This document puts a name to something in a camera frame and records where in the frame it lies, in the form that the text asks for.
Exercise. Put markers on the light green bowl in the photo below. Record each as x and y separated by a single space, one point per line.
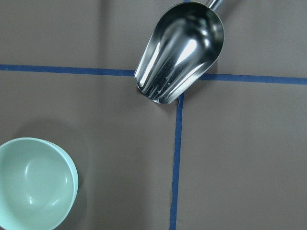
38 184

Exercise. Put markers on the metal ice scoop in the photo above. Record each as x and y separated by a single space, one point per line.
185 43

